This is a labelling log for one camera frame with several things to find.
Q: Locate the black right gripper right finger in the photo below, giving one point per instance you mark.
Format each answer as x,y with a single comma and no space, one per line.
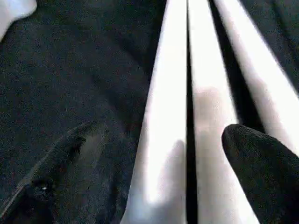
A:
268,177

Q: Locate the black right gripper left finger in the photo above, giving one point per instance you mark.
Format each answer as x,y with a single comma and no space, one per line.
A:
58,182

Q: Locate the black work mat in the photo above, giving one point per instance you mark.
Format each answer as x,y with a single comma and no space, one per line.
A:
70,70

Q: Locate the white plastic table leg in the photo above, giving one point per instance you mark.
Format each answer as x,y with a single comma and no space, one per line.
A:
163,93
257,70
208,70

